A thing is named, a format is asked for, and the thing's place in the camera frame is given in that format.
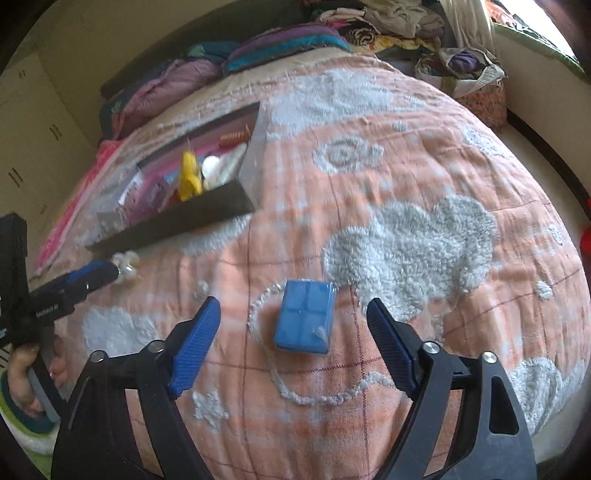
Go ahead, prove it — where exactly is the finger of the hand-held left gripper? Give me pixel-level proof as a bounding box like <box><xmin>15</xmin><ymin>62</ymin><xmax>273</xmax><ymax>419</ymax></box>
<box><xmin>67</xmin><ymin>261</ymin><xmax>116</xmax><ymax>283</ymax></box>
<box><xmin>74</xmin><ymin>270</ymin><xmax>122</xmax><ymax>298</ymax></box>

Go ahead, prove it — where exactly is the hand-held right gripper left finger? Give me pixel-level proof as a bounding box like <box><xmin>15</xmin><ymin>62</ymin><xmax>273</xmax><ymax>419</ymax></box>
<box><xmin>52</xmin><ymin>296</ymin><xmax>222</xmax><ymax>480</ymax></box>

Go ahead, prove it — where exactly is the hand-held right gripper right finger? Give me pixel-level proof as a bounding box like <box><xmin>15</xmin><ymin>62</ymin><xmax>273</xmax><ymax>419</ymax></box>
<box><xmin>366</xmin><ymin>298</ymin><xmax>539</xmax><ymax>480</ymax></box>

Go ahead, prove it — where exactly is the small blue box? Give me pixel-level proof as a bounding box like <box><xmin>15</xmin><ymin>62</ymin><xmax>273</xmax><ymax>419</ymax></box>
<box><xmin>273</xmin><ymin>279</ymin><xmax>336</xmax><ymax>355</ymax></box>

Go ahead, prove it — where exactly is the shallow cardboard box pink inside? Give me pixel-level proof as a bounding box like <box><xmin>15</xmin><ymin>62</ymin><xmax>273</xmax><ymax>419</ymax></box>
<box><xmin>85</xmin><ymin>102</ymin><xmax>269</xmax><ymax>256</ymax></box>

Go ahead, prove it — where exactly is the yellow hair clip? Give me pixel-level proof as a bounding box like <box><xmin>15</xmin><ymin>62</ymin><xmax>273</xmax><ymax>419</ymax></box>
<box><xmin>178</xmin><ymin>151</ymin><xmax>205</xmax><ymax>202</ymax></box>

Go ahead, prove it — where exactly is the white cloud-shaped hair clip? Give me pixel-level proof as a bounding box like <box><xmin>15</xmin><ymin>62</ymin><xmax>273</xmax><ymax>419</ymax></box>
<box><xmin>202</xmin><ymin>143</ymin><xmax>249</xmax><ymax>191</ymax></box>

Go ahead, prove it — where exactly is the peach hair tie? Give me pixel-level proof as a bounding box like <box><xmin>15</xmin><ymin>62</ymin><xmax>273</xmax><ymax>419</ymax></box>
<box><xmin>219</xmin><ymin>128</ymin><xmax>251</xmax><ymax>149</ymax></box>

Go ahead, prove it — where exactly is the person's left hand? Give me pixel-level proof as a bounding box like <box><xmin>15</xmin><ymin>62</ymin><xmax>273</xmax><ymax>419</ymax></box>
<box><xmin>7</xmin><ymin>332</ymin><xmax>70</xmax><ymax>418</ymax></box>

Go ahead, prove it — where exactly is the pink towel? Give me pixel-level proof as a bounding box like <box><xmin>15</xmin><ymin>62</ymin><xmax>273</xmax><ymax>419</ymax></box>
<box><xmin>30</xmin><ymin>141</ymin><xmax>125</xmax><ymax>278</ymax></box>

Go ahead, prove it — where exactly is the cream wardrobe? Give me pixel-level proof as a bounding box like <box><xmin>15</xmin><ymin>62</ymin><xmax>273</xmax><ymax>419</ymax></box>
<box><xmin>0</xmin><ymin>51</ymin><xmax>102</xmax><ymax>222</ymax></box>

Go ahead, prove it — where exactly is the floral fabric basket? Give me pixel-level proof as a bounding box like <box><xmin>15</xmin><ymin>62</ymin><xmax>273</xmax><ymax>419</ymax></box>
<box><xmin>414</xmin><ymin>46</ymin><xmax>508</xmax><ymax>132</ymax></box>

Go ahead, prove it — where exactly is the teal purple pillow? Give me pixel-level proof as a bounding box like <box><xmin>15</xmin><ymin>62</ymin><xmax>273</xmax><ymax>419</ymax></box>
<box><xmin>224</xmin><ymin>25</ymin><xmax>352</xmax><ymax>75</ymax></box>

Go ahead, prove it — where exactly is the pile of clothes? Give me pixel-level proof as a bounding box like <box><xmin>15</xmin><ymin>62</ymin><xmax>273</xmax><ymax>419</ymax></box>
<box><xmin>318</xmin><ymin>0</ymin><xmax>446</xmax><ymax>51</ymax></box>

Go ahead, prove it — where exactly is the cream curtain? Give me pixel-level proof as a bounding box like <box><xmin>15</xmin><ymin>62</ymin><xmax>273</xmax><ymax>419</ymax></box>
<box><xmin>438</xmin><ymin>0</ymin><xmax>497</xmax><ymax>56</ymax></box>

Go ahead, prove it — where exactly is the green quilted cloth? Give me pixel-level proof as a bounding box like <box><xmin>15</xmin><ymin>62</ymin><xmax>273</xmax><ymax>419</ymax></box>
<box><xmin>494</xmin><ymin>0</ymin><xmax>591</xmax><ymax>84</ymax></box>

